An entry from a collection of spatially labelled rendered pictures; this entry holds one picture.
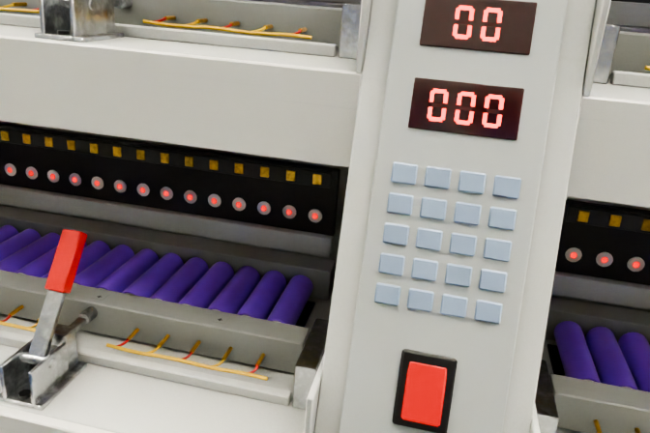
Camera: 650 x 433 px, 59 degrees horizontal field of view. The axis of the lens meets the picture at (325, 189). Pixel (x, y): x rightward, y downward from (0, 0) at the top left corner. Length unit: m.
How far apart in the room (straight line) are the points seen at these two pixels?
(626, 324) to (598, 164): 0.19
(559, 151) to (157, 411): 0.24
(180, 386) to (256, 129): 0.16
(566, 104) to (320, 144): 0.11
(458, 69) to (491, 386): 0.14
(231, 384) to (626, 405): 0.21
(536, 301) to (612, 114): 0.09
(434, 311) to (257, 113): 0.12
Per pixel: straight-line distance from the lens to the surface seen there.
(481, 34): 0.26
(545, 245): 0.27
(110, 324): 0.40
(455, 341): 0.27
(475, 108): 0.26
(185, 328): 0.37
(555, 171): 0.26
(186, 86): 0.29
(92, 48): 0.32
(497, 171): 0.26
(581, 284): 0.45
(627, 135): 0.28
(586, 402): 0.36
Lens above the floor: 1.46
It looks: 3 degrees down
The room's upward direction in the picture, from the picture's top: 8 degrees clockwise
